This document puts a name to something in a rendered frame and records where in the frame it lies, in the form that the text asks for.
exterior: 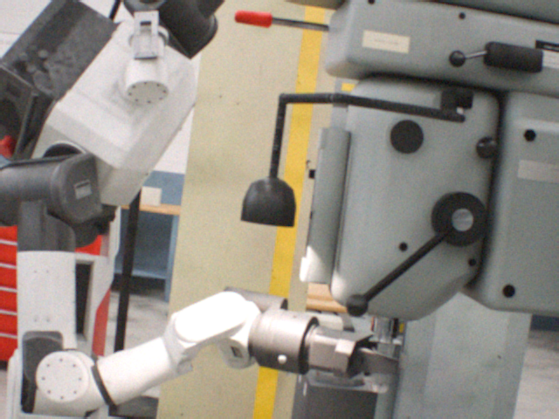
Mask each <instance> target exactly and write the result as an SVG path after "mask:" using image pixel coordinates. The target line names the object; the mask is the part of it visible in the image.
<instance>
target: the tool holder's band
mask: <svg viewBox="0 0 559 419"><path fill-rule="evenodd" d="M369 346H370V347H373V348H376V349H380V350H386V351H397V350H400V349H401V346H402V343H401V342H400V341H399V340H394V341H383V340H379V339H378V338H377V337H371V338H370V339H369Z"/></svg>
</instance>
